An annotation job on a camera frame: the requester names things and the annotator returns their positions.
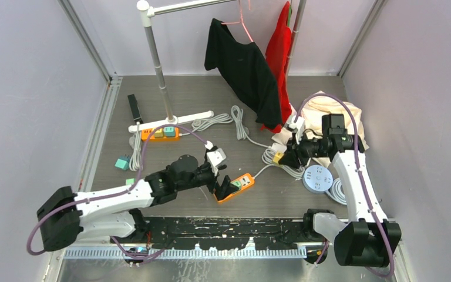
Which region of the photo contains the yellow charger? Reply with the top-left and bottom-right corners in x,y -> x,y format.
272,152 -> 284,165

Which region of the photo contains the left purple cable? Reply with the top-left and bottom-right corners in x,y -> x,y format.
27,124 -> 213,266

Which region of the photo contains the black power strip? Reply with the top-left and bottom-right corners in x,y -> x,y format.
127,94 -> 143,123

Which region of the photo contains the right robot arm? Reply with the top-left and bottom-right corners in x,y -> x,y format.
279,114 -> 402,268

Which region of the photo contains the red garment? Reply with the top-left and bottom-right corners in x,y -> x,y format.
261,1 -> 292,133

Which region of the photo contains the white power strip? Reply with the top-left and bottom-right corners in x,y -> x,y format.
271,143 -> 287,153

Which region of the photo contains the round blue socket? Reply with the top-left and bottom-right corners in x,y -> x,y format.
302,165 -> 334,194

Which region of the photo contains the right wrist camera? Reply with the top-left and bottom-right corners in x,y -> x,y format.
285,113 -> 305,143

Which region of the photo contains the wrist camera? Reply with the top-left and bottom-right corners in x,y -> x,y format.
205,141 -> 227,175
285,113 -> 305,143

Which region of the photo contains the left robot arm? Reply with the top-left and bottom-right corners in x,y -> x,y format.
36,152 -> 240,251

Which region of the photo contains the teal USB charger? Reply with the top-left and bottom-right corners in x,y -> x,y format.
115,156 -> 130,171

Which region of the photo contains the orange strip grey cable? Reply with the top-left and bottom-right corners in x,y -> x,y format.
179,105 -> 273,149

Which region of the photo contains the black shirt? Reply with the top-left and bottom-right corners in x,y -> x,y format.
204,18 -> 284,133

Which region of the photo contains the cream cloth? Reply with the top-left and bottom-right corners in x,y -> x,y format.
272,96 -> 369,168

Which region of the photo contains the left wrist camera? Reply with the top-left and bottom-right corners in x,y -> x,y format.
205,141 -> 227,175

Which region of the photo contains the black strip grey cable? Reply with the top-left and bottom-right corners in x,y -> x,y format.
128,121 -> 144,172

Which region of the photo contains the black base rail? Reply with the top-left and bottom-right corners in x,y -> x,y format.
118,217 -> 324,250

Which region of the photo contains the silver clothes rack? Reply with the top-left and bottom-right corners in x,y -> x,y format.
136,1 -> 307,129

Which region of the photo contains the orange power strip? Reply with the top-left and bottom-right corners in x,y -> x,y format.
141,128 -> 180,142
217,173 -> 255,204

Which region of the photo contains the pink hanger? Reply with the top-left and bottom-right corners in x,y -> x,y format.
221,0 -> 254,42

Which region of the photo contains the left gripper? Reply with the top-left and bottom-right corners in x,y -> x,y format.
176,162 -> 238,199

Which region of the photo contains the grey coiled cable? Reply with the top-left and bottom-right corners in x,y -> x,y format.
253,147 -> 308,180

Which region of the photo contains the yellow charger left strip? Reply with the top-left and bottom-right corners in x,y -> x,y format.
153,128 -> 165,138

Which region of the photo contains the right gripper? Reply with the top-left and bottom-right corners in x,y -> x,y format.
279,130 -> 329,169

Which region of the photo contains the teal charger left strip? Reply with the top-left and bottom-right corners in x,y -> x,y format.
163,126 -> 177,138

